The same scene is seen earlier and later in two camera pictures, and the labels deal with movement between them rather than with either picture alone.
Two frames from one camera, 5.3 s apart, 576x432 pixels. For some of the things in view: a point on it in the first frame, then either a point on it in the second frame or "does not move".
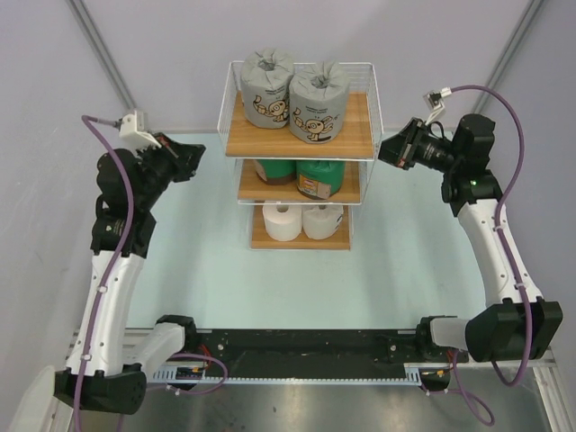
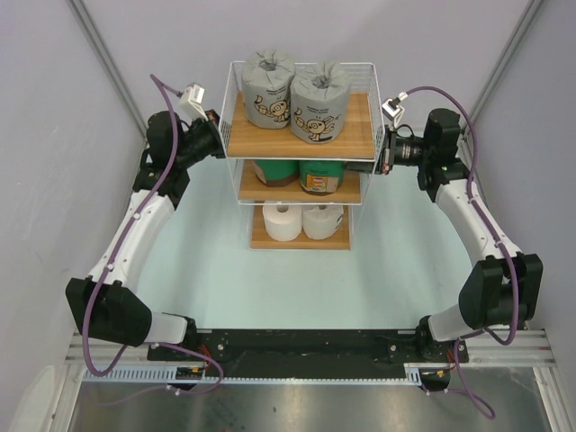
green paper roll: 320,179 does not move
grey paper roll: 319,103 does not move
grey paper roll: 265,80 does not move
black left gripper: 175,159 -> 214,133
